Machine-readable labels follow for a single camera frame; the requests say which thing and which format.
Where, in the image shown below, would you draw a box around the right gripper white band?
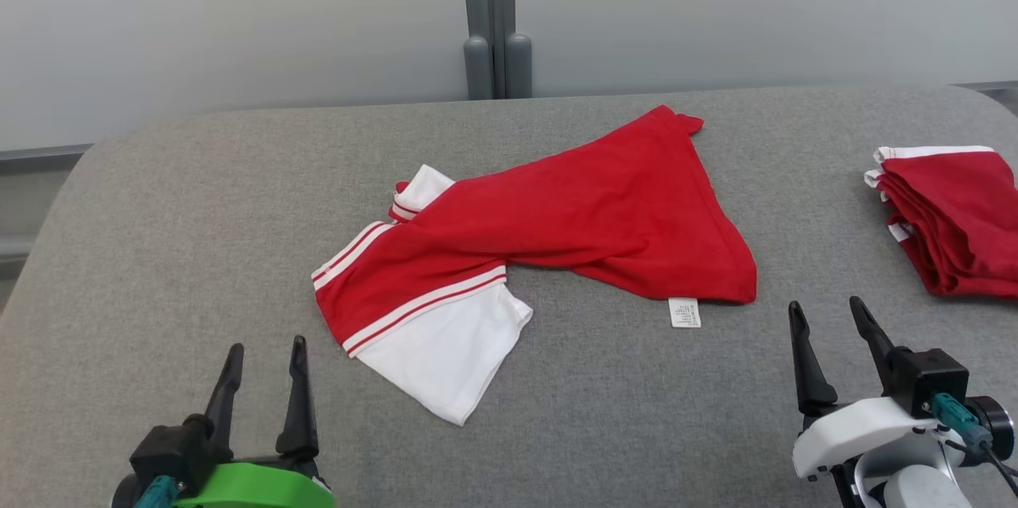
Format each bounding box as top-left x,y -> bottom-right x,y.
788,297 -> 947,481

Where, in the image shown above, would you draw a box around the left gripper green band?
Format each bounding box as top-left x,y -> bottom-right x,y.
175,335 -> 336,508

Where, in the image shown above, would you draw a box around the red shorts with white stripe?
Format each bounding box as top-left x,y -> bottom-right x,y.
865,145 -> 1018,299

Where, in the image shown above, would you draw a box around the red and white jersey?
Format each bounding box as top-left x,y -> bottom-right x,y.
312,104 -> 758,426

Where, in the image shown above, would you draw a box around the right cable with teal connector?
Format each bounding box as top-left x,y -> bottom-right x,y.
931,393 -> 1018,497

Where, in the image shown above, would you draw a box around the cable with teal connector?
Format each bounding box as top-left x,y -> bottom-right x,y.
135,476 -> 180,508
931,393 -> 1018,497

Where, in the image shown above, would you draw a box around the left cable with teal connector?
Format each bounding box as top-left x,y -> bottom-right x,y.
135,476 -> 180,508

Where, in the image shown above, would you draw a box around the grey partition post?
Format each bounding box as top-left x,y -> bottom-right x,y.
459,0 -> 533,100

